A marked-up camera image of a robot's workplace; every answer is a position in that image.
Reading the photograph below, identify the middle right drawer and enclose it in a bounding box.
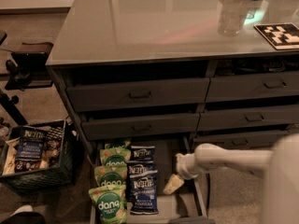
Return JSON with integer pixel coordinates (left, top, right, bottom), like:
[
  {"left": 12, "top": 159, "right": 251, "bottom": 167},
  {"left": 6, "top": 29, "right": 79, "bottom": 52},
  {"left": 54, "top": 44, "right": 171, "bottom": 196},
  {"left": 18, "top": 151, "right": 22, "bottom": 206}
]
[{"left": 197, "top": 105, "right": 299, "bottom": 131}]

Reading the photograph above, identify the blue kettle chip bag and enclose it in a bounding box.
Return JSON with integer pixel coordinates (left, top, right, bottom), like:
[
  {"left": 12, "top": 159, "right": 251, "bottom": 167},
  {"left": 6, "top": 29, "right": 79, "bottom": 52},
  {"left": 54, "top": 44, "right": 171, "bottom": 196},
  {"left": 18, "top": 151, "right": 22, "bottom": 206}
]
[
  {"left": 127, "top": 161, "right": 157, "bottom": 188},
  {"left": 131, "top": 146, "right": 155, "bottom": 161},
  {"left": 131, "top": 175, "right": 158, "bottom": 215}
]

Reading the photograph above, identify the grey drawer cabinet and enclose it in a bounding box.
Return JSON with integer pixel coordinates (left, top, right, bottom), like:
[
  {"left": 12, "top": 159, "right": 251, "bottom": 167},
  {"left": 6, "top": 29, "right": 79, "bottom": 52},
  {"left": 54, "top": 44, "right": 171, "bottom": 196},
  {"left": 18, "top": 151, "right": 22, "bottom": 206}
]
[{"left": 47, "top": 0, "right": 299, "bottom": 155}]

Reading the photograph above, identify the bottom right drawer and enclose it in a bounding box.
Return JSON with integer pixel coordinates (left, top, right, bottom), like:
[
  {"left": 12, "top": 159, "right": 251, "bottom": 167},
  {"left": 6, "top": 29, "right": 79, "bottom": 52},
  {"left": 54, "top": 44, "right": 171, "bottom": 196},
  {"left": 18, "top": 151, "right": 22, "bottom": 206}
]
[{"left": 192, "top": 130, "right": 289, "bottom": 149}]

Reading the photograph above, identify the front green Dang chip bag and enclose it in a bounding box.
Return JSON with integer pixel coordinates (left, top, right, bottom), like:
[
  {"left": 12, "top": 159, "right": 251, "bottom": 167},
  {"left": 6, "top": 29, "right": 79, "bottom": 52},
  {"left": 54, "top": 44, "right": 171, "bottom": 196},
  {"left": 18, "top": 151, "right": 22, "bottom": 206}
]
[{"left": 89, "top": 185, "right": 127, "bottom": 224}]

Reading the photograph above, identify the green dang chip bag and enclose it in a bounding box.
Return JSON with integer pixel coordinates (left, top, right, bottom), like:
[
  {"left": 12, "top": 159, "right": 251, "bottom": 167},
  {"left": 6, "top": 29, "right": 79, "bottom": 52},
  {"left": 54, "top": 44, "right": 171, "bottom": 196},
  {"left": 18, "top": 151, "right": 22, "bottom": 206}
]
[
  {"left": 105, "top": 140, "right": 131, "bottom": 148},
  {"left": 89, "top": 185, "right": 127, "bottom": 224},
  {"left": 100, "top": 147, "right": 131, "bottom": 166},
  {"left": 94, "top": 165, "right": 127, "bottom": 187}
]

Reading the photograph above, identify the back green Dang chip bag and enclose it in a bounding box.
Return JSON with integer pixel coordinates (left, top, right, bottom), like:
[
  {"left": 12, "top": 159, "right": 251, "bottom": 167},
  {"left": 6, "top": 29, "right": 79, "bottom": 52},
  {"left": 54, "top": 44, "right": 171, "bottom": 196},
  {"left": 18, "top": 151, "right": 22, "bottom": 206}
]
[{"left": 105, "top": 140, "right": 131, "bottom": 148}]

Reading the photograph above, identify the black white marker tag board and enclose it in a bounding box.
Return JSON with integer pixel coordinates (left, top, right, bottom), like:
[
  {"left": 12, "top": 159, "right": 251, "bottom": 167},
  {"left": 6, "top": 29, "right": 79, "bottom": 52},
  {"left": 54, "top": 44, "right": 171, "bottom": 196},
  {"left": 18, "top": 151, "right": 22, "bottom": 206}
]
[{"left": 254, "top": 23, "right": 299, "bottom": 50}]

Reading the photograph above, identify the dark plastic crate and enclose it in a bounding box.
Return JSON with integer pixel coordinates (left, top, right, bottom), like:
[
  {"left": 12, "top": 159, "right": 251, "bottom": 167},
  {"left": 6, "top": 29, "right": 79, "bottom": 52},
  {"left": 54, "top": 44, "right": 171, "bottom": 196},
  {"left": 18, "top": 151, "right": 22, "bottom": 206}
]
[{"left": 0, "top": 120, "right": 76, "bottom": 195}]

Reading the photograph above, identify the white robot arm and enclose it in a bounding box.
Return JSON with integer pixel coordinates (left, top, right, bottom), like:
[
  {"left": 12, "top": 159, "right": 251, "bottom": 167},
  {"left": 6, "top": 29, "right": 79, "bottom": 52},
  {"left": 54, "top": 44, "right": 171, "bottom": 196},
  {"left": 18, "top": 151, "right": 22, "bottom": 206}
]
[{"left": 164, "top": 133, "right": 299, "bottom": 224}]

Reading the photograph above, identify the white shoe tip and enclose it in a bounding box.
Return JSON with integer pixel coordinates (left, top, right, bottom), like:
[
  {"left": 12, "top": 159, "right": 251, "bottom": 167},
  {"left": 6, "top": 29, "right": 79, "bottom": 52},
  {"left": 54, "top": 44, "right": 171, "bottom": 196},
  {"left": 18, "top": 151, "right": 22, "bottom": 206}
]
[{"left": 14, "top": 204, "right": 33, "bottom": 214}]

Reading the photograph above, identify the middle left drawer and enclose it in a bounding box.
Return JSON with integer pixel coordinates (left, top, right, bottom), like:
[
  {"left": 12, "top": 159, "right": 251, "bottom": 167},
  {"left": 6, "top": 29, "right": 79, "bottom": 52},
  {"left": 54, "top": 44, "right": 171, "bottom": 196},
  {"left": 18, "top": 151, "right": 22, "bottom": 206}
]
[{"left": 81, "top": 113, "right": 199, "bottom": 141}]

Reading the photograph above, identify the top left drawer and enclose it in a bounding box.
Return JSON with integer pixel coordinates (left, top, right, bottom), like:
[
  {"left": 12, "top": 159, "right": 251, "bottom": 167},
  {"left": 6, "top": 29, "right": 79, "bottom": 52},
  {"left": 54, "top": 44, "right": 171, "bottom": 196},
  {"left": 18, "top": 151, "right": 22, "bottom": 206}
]
[{"left": 66, "top": 77, "right": 209, "bottom": 112}]

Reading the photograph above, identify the open bottom left drawer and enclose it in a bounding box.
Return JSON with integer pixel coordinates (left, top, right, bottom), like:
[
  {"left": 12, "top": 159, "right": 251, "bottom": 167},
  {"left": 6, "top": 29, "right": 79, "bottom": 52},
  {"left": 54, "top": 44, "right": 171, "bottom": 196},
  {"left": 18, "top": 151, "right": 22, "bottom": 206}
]
[{"left": 89, "top": 135, "right": 209, "bottom": 224}]

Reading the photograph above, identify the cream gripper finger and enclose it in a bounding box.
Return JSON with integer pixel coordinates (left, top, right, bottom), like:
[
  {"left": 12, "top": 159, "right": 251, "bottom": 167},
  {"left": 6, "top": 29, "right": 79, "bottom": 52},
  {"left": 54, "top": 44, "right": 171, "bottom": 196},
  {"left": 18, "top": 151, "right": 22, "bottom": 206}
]
[{"left": 164, "top": 174, "right": 184, "bottom": 195}]

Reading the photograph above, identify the top right drawer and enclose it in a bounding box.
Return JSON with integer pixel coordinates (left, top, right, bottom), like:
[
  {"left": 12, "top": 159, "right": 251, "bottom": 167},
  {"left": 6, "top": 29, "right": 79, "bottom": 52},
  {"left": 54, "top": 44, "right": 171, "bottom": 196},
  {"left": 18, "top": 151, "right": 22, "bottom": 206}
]
[{"left": 206, "top": 72, "right": 299, "bottom": 103}]

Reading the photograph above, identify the blue Kettle bag in crate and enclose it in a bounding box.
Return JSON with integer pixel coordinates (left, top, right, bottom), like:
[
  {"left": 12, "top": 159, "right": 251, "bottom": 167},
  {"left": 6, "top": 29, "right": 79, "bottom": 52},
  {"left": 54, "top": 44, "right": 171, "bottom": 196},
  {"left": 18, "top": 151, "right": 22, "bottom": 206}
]
[{"left": 16, "top": 126, "right": 47, "bottom": 161}]

